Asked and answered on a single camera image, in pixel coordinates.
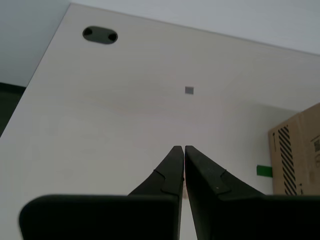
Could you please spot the cardboard box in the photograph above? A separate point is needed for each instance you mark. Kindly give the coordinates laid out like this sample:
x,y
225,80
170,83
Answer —
x,y
300,155

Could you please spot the green tape piece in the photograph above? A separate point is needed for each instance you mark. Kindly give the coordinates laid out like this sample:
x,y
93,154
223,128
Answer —
x,y
263,171

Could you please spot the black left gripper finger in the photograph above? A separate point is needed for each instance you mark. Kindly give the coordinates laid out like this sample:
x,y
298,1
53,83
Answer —
x,y
237,215
112,217

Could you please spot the grey tape square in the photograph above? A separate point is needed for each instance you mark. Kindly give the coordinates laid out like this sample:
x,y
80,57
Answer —
x,y
189,90

